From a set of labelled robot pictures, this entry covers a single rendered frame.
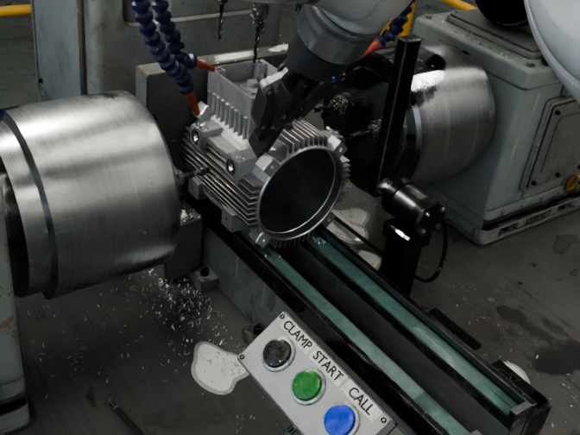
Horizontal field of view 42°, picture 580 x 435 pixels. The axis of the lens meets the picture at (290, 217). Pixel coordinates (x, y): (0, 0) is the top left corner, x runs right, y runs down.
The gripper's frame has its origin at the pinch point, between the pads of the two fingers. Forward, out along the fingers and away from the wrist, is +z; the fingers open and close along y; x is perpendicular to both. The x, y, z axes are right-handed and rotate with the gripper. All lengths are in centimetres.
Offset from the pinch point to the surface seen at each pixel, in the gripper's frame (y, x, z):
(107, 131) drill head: 22.0, -4.2, -1.8
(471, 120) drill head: -39.3, 5.2, 1.3
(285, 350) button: 19.6, 30.5, -13.1
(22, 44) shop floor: -68, -219, 257
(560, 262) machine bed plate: -60, 31, 19
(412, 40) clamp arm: -19.2, -1.7, -14.3
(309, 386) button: 20.1, 34.8, -15.2
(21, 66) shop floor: -58, -194, 243
